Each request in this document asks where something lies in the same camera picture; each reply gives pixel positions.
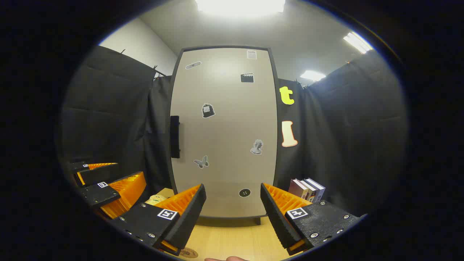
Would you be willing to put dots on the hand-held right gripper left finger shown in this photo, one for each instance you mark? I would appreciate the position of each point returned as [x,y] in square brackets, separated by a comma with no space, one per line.
[192,210]

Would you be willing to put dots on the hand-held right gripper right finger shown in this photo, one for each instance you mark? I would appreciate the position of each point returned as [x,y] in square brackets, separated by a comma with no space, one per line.
[275,214]

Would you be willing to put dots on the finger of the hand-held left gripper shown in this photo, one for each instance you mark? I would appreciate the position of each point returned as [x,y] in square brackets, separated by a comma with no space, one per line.
[98,194]
[101,174]

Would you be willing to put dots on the dark grey cabinet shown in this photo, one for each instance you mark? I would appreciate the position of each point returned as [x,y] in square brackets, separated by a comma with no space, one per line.
[257,220]

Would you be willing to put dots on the round brown coaster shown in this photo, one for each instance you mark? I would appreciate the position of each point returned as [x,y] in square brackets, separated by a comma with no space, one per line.
[189,253]

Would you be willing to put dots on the beige cabinet door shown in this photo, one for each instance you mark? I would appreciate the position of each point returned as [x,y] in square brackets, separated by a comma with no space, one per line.
[224,127]

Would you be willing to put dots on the paperback book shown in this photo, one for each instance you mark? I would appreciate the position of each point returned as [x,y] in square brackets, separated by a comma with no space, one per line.
[319,190]
[296,188]
[310,191]

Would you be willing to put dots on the pale yellow soft toy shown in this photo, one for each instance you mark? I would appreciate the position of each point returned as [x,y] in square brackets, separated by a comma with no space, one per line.
[156,199]

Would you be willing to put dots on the black backdrop cloth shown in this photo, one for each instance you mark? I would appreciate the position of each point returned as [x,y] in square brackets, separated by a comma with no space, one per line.
[344,145]

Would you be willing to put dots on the ceiling light panel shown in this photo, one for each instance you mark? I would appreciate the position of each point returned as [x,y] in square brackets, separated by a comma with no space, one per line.
[239,6]
[357,42]
[312,75]

